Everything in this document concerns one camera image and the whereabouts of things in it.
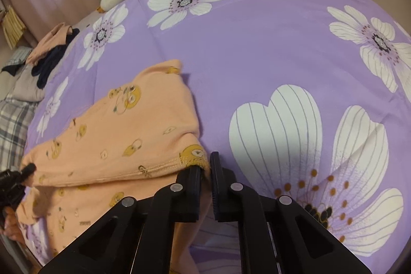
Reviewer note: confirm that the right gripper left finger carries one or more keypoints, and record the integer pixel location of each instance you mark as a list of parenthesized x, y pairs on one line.
[(135, 236)]

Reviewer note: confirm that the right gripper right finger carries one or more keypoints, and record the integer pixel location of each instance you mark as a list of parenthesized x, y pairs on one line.
[(276, 235)]

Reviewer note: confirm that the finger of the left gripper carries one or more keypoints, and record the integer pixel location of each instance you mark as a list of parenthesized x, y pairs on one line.
[(27, 171)]

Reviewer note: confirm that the orange bear print garment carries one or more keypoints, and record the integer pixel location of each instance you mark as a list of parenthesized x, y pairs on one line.
[(132, 142)]

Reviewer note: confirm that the person's left hand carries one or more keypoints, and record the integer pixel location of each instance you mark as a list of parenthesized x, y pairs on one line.
[(11, 227)]

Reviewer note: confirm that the plaid pillow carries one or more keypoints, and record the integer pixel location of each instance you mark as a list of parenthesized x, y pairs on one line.
[(16, 117)]

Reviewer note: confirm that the grey blanket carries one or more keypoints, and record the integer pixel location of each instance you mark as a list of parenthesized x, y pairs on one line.
[(22, 86)]

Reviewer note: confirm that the dark navy garment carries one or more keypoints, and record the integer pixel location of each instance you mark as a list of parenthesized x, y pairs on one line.
[(44, 67)]

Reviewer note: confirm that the pink folded garment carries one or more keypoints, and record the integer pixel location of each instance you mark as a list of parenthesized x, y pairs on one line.
[(56, 37)]

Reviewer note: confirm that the purple floral bed sheet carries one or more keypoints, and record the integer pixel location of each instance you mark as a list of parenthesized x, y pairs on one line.
[(305, 98)]

